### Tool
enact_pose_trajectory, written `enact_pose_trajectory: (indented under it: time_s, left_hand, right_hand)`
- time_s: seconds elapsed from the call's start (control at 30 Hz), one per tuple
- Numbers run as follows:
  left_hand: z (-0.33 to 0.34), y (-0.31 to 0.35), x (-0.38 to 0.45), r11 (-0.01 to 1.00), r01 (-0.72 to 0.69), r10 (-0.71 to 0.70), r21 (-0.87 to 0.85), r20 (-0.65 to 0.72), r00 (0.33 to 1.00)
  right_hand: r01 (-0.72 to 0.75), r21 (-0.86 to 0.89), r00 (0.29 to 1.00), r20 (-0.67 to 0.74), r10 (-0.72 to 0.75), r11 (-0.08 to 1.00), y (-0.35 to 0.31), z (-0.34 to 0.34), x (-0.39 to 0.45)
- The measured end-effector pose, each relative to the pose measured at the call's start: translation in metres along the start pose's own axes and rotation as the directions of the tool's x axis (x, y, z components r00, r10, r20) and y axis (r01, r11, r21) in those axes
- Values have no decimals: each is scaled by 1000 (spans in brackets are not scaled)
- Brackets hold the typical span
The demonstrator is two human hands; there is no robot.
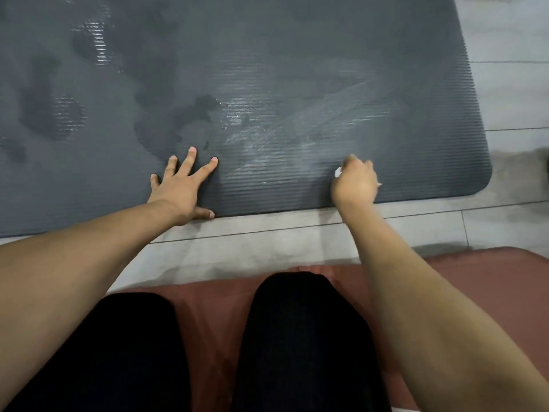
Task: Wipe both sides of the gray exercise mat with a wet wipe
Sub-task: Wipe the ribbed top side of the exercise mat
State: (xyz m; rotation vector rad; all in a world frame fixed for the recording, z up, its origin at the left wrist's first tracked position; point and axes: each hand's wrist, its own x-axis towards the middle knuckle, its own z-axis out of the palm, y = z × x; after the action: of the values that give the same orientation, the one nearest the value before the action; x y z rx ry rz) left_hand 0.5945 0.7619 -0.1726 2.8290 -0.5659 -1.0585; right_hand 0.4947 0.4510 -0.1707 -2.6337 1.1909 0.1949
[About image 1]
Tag person's left hand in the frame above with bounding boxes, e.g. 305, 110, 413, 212
147, 146, 219, 227

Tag person's right hand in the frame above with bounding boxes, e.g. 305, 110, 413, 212
329, 154, 380, 213

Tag white tissue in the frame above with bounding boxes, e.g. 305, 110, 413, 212
334, 167, 383, 187

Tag dark grey yoga mat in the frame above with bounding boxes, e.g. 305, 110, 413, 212
0, 0, 493, 239

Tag person's left forearm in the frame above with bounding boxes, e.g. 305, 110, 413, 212
0, 200, 183, 412

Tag person's right forearm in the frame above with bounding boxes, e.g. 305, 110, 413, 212
341, 200, 549, 412

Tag black trousers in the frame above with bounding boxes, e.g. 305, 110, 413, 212
4, 272, 392, 412

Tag reddish-brown cushion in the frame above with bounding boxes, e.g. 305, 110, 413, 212
109, 247, 549, 412

